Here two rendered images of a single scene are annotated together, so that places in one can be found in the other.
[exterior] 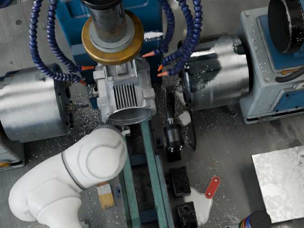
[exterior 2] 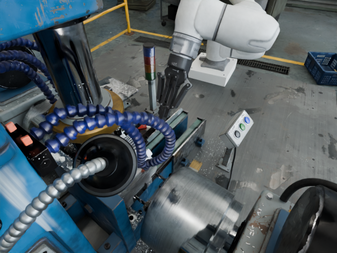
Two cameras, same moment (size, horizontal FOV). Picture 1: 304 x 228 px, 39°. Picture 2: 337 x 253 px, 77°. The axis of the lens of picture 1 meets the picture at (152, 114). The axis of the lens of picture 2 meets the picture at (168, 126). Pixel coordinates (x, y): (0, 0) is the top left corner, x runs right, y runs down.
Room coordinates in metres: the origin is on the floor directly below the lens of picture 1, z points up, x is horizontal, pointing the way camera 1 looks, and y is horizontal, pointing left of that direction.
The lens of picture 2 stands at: (0.84, 0.51, 1.66)
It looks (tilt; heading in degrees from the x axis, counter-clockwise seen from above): 44 degrees down; 221
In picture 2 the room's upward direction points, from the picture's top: straight up
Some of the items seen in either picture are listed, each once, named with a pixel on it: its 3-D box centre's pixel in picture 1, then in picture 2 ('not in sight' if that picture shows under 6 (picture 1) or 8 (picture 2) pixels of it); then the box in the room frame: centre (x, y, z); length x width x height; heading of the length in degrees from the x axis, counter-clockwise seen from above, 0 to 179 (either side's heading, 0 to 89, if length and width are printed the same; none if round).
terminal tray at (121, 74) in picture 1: (120, 68); not in sight; (0.67, 0.09, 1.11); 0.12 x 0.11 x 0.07; 4
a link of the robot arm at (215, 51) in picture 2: not in sight; (219, 42); (-0.54, -0.21, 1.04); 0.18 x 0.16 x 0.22; 111
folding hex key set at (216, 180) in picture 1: (212, 187); (139, 127); (0.29, -0.19, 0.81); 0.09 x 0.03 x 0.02; 146
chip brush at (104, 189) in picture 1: (102, 182); (189, 175); (0.36, 0.21, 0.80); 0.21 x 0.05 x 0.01; 10
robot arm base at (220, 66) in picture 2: not in sight; (213, 59); (-0.53, -0.23, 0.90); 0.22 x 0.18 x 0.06; 104
